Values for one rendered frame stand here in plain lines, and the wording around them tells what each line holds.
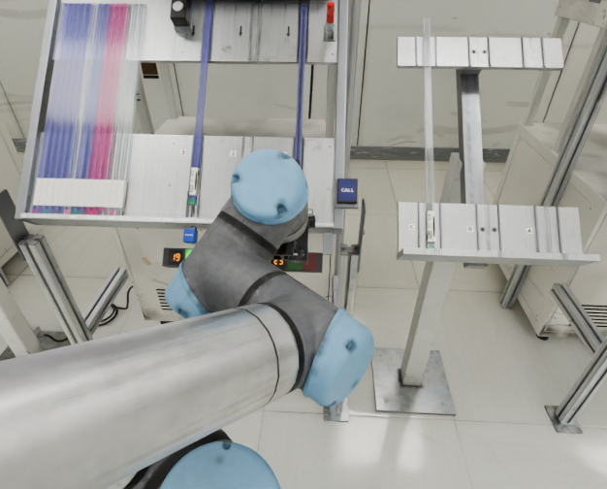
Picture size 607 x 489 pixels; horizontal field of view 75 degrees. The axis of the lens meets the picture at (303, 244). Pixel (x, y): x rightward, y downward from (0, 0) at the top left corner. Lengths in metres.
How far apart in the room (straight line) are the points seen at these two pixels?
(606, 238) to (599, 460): 0.64
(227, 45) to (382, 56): 1.79
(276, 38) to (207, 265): 0.71
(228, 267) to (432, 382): 1.17
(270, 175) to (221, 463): 0.28
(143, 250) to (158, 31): 0.66
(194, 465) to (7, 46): 3.12
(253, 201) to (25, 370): 0.23
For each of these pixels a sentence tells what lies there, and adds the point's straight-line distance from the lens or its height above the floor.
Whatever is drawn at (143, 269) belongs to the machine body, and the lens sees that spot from 1.44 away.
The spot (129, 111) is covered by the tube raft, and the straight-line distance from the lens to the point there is 1.00.
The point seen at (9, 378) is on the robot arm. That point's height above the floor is 1.03.
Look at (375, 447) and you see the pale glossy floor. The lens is 1.33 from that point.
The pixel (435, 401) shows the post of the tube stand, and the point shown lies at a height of 0.01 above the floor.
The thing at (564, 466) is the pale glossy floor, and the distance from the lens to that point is 1.49.
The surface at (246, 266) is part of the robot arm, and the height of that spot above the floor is 0.94.
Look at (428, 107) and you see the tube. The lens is 0.88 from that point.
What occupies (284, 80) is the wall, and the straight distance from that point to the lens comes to 2.74.
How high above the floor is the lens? 1.18
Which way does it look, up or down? 36 degrees down
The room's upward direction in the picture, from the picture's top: straight up
